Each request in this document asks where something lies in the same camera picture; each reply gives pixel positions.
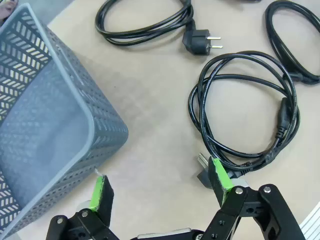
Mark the left gripper green-padded left finger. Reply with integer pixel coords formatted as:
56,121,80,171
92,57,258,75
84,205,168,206
44,173,118,240

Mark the left gripper green-padded right finger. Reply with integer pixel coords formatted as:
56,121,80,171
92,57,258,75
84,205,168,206
203,156,307,240

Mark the black power cable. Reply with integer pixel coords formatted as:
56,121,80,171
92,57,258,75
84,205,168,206
94,0,224,56
188,50,301,188

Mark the grey perforated plastic basket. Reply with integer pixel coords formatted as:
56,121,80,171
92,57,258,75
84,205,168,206
0,2,130,240

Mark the pink checked cloth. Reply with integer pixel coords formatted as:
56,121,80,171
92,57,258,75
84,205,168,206
0,0,20,22

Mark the grey ribbed aluminium rail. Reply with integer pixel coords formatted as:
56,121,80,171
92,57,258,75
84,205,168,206
298,201,320,240

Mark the thin black USB cable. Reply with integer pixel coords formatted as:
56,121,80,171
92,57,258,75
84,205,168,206
264,0,320,86

